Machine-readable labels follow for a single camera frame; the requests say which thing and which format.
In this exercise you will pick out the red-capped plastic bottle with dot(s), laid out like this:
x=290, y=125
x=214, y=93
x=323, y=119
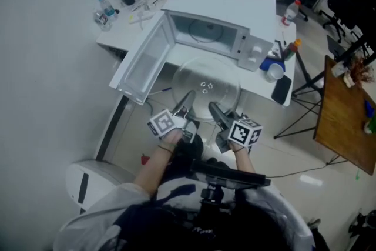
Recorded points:
x=290, y=13

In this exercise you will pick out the white rounded appliance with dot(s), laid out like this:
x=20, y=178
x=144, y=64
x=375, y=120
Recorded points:
x=97, y=179

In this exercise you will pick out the white cup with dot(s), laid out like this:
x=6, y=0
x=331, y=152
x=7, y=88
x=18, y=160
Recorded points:
x=274, y=73

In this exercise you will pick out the clear glass turntable plate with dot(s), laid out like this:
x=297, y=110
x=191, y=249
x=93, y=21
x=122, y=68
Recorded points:
x=211, y=73

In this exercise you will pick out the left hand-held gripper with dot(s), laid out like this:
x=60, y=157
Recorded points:
x=164, y=123

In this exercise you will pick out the black smartphone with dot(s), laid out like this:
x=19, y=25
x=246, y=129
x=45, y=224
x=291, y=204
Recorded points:
x=281, y=90

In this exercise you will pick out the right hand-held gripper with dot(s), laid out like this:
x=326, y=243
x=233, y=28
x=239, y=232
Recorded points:
x=243, y=132

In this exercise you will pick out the black chest-mounted device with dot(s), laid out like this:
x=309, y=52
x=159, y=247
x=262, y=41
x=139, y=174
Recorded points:
x=229, y=174

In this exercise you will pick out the green toy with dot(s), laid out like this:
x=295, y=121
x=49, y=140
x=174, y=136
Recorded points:
x=371, y=125

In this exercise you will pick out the blue toy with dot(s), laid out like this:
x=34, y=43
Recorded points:
x=368, y=108

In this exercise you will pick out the clear bottle with dark label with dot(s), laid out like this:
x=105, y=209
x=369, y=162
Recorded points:
x=102, y=20

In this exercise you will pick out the white microwave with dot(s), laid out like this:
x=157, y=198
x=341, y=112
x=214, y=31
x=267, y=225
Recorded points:
x=223, y=6

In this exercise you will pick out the person's left forearm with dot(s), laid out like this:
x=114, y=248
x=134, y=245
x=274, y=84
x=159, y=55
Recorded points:
x=152, y=167

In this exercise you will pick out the small white jar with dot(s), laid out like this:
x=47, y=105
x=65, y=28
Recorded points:
x=337, y=69

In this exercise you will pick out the orange-capped sauce bottle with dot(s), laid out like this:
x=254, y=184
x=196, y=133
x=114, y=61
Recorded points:
x=291, y=51

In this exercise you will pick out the small green floor object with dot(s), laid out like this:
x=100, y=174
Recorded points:
x=357, y=174

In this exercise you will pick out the black wrist band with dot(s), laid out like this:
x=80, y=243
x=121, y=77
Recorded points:
x=166, y=149
x=238, y=150

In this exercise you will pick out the brown wooden table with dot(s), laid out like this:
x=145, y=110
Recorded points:
x=340, y=120

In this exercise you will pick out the small red object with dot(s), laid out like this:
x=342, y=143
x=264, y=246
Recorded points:
x=145, y=159

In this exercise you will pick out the person's white jacket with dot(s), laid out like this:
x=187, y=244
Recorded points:
x=97, y=214

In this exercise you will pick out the blue cloth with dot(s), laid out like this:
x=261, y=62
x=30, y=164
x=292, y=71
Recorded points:
x=265, y=64

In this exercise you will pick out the person's right forearm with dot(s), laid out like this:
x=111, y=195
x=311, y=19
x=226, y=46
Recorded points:
x=244, y=161

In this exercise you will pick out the brown dried plant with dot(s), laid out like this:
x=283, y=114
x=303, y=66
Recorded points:
x=361, y=70

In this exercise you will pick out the blue-tipped pen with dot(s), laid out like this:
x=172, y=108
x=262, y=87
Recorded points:
x=161, y=91

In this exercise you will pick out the black tripod stand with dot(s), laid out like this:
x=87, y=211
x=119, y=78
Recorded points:
x=305, y=79

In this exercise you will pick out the blue-capped water bottle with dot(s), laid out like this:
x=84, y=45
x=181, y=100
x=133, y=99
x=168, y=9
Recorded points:
x=108, y=10

